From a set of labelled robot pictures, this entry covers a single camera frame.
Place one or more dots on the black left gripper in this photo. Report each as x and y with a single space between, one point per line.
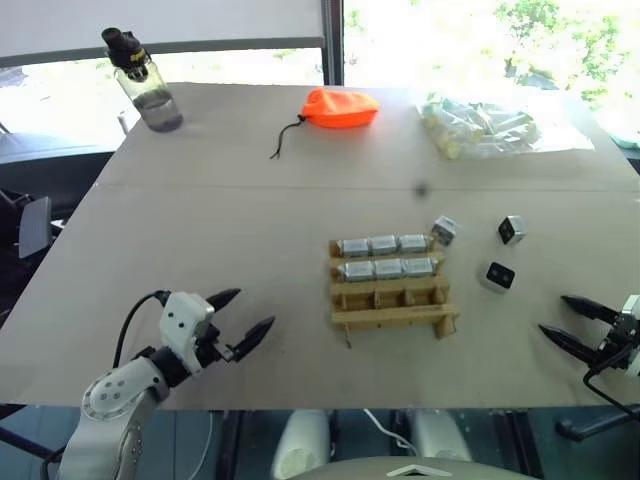
212 345

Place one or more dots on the white roller blind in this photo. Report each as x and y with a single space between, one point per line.
160 22

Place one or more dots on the clear plastic bag of parts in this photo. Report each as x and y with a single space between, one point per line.
480 127

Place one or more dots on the dark window frame post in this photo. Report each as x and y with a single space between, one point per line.
332 40

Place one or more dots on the white rounded robot leg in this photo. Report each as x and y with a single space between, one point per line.
300 442
437 435

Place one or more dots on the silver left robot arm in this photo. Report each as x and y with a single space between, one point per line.
120 395

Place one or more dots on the grey chair back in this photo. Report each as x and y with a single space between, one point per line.
34 227

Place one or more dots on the clear bottle with black cap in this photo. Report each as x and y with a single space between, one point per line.
150 90

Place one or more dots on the wooden rack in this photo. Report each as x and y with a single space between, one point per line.
390 310

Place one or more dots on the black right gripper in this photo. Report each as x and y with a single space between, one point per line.
619 345

